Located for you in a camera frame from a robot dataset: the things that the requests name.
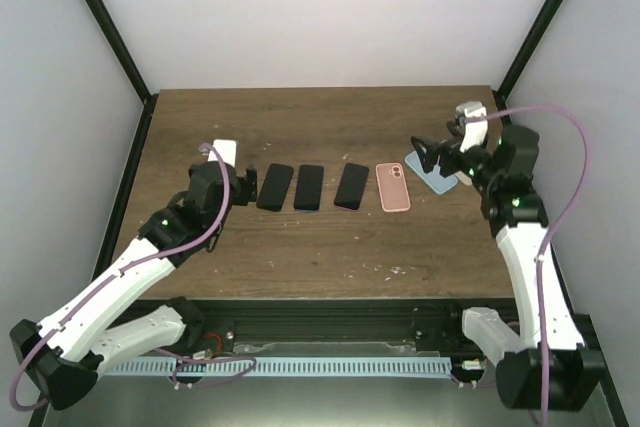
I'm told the light blue phone case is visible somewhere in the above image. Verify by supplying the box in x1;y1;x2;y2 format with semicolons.
404;152;458;195

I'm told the phone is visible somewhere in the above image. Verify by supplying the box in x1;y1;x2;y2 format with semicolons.
333;163;369;211
293;164;324;212
256;163;294;212

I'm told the pink phone case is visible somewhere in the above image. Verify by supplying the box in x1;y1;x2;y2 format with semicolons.
375;163;411;213

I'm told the beige phone case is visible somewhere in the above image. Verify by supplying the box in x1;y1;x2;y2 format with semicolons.
455;172;473;186

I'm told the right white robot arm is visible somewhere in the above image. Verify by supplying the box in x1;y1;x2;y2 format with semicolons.
411;125;605;412

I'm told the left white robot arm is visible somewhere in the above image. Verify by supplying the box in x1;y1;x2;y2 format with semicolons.
9;161;257;411

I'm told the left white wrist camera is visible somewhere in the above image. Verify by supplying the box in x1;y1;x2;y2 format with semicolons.
212;139;238;167

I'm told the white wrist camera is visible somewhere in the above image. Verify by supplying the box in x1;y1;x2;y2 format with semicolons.
212;139;238;167
455;101;488;153

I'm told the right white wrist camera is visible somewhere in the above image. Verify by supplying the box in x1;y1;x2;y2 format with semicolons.
455;101;488;153

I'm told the right black frame post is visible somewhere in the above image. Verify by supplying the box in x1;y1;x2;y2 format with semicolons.
494;0;564;101

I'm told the black frame post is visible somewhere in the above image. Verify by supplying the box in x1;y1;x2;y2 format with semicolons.
84;0;153;104
494;0;564;101

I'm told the left black table edge rail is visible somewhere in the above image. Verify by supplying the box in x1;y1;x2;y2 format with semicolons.
92;93;159;280

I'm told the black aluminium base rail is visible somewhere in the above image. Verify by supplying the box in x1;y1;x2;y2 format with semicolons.
144;297;506;354

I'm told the light blue slotted cable duct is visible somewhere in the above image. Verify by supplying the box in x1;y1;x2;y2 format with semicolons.
99;356;452;377

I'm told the left black frame post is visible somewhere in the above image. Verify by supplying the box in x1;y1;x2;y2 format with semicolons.
84;0;153;104

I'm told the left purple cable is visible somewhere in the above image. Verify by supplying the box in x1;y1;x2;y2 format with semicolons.
8;141;259;410

